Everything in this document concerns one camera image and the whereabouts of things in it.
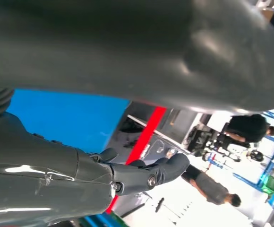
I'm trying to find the green plastic crate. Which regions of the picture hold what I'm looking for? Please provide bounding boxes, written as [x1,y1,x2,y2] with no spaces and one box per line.
[109,211,129,227]
[261,175,274,195]

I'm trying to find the person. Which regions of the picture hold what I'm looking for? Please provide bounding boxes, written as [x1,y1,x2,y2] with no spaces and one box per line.
[181,163,241,208]
[218,113,274,151]

